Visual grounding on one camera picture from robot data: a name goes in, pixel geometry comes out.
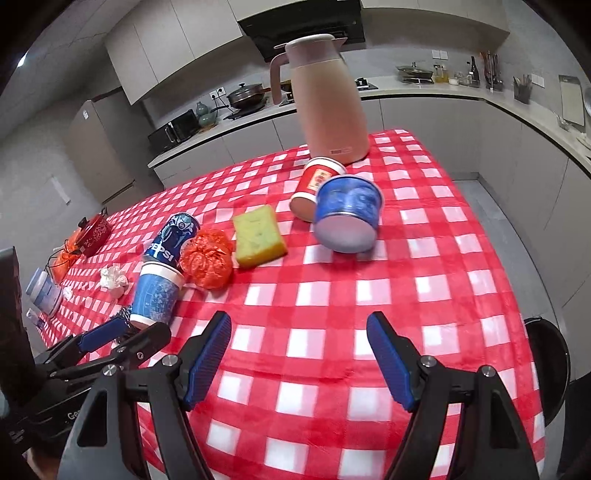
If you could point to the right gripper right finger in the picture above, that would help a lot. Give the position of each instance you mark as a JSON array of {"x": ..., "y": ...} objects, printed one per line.
[{"x": 491, "y": 442}]

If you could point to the grey refrigerator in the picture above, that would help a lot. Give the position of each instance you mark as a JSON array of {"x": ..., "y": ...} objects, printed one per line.
[{"x": 107, "y": 141}]

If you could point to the round metal steamer tray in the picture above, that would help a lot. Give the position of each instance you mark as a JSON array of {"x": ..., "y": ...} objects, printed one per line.
[{"x": 587, "y": 100}]

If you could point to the pink thermos jug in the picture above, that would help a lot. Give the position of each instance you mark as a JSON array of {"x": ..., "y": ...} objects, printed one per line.
[{"x": 328, "y": 104}]

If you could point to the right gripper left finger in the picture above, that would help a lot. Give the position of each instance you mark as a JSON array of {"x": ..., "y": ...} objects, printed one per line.
[{"x": 105, "y": 440}]

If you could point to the utensil holder cup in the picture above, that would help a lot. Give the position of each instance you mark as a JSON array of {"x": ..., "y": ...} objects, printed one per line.
[{"x": 523, "y": 88}]

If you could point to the black range hood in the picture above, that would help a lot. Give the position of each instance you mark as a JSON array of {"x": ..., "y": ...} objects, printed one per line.
[{"x": 272, "y": 29}]

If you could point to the red paper cup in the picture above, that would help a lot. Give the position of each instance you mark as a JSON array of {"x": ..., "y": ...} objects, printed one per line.
[{"x": 304, "y": 199}]

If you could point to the yellow green sponge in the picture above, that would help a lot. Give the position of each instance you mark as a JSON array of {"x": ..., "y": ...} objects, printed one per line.
[{"x": 257, "y": 237}]

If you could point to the black microwave oven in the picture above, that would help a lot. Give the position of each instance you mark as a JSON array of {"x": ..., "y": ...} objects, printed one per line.
[{"x": 174, "y": 132}]

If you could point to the small red kettle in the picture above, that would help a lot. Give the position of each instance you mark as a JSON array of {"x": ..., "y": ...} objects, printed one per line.
[{"x": 93, "y": 233}]

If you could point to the gas stove top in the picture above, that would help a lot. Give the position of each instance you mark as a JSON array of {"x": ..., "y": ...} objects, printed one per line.
[{"x": 363, "y": 84}]

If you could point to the black wok on stove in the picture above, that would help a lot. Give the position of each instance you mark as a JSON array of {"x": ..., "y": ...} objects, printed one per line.
[{"x": 247, "y": 96}]

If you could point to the blue Pepsi can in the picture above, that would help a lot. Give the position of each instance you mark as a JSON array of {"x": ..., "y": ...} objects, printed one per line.
[{"x": 167, "y": 244}]

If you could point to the blue blueberry paper bowl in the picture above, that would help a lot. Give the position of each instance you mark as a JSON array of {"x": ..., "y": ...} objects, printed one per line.
[{"x": 347, "y": 214}]

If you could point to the red checkered tablecloth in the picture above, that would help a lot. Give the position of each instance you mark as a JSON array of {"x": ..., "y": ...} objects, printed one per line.
[{"x": 299, "y": 394}]

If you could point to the blue white paper cup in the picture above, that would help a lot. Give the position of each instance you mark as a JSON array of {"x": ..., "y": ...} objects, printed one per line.
[{"x": 157, "y": 291}]

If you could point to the dark glass bottle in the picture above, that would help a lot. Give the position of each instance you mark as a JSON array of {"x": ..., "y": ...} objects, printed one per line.
[{"x": 473, "y": 74}]

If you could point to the teal ceramic vase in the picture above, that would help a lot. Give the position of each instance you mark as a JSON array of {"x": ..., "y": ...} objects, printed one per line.
[{"x": 206, "y": 117}]

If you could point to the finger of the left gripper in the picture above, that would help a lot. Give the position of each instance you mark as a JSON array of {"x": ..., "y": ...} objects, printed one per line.
[
  {"x": 70, "y": 350},
  {"x": 128, "y": 355}
]

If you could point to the orange mesh bag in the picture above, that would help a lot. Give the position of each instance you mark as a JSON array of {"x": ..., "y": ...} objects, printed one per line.
[{"x": 64, "y": 258}]

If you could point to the crumpled white tissue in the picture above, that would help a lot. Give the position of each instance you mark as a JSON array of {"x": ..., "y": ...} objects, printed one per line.
[{"x": 113, "y": 281}]

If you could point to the white cutting board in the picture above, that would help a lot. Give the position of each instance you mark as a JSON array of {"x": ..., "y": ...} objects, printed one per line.
[{"x": 573, "y": 110}]

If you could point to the steel pan on counter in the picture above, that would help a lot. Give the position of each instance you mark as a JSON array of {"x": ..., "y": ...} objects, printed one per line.
[{"x": 415, "y": 75}]

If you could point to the black trash bin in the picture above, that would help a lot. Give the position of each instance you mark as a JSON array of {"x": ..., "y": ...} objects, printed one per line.
[{"x": 553, "y": 366}]

